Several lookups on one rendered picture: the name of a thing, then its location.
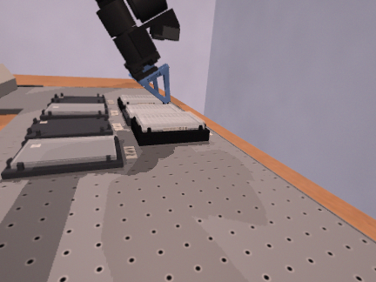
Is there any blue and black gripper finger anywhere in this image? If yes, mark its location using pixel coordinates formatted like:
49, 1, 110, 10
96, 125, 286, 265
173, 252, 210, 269
137, 64, 171, 104
128, 64, 159, 93

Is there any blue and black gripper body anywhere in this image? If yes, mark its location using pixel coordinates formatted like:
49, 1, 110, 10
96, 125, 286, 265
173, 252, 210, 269
112, 25, 161, 81

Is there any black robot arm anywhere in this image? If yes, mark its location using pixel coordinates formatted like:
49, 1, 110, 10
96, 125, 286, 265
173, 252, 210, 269
96, 0, 180, 59

